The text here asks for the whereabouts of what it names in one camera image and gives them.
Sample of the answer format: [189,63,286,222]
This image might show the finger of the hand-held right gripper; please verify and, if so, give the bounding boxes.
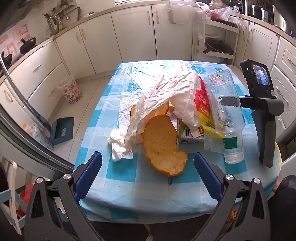
[220,96,240,107]

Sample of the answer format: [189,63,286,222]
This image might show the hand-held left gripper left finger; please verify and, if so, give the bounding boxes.
[24,152,103,241]

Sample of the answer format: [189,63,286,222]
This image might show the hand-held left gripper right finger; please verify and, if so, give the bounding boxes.
[194,152,274,241]

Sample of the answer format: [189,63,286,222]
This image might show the red yellow snack packet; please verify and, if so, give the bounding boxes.
[194,75,225,153]

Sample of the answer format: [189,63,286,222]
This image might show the clear plastic bottle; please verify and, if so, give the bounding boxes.
[203,69,246,164]

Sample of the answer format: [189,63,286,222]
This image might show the pale yellow plastic bin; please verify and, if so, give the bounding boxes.
[274,141,283,183]

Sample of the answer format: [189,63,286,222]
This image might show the blue white checked tablecloth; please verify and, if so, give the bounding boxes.
[73,61,281,223]

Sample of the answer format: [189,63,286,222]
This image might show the small white carton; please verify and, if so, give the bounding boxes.
[177,118,205,144]

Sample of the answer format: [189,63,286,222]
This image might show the crumpled white tissue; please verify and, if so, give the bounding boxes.
[107,128,134,162]

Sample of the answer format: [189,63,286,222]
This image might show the blue dustpan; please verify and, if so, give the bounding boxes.
[50,117,75,145]

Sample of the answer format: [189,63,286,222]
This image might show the black frying pan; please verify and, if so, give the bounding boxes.
[203,37,234,55]

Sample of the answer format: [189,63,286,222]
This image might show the white drawer cabinet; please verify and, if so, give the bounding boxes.
[240,19,296,130]

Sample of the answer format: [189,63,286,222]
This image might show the white shelf rack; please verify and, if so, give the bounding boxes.
[192,17,240,66]

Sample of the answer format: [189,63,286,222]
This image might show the floral waste basket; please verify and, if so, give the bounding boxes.
[57,75,83,105]

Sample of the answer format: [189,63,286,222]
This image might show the clear plastic bag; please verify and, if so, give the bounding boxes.
[209,5,240,21]

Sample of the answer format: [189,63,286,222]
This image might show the white red plastic bag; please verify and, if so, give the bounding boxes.
[195,1,212,20]

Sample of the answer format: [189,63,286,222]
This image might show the black countertop appliance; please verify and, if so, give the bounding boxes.
[251,5,266,18]

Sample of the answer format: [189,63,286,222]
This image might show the white kitchen cabinets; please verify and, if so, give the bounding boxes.
[0,3,193,121]

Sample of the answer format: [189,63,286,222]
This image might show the black pan on stove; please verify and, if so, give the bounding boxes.
[0,52,13,70]

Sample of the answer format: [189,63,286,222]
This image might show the black wok with lid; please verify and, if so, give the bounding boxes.
[19,37,37,54]

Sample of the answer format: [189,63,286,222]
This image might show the kitchen utensil rack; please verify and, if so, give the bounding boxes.
[42,7,70,36]

